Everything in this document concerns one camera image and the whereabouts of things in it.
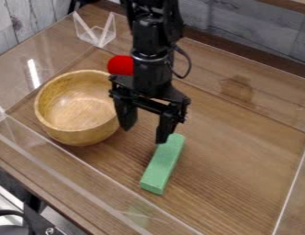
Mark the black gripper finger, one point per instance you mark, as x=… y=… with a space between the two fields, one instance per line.
x=166 y=126
x=126 y=112

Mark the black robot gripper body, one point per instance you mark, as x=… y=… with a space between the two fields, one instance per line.
x=148 y=89

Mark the green rectangular block stick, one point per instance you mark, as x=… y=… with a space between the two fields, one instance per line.
x=162 y=164

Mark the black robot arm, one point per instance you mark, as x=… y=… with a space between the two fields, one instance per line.
x=156 y=29

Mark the brown wooden bowl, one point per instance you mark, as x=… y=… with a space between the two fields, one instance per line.
x=74 y=108

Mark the red plush radish toy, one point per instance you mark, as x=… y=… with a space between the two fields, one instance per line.
x=120 y=65

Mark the black stand under table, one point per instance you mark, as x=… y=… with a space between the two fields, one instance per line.
x=26 y=222

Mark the clear acrylic corner bracket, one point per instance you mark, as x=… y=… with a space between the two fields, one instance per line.
x=96 y=36

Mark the clear acrylic tray wall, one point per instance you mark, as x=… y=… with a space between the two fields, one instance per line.
x=79 y=190

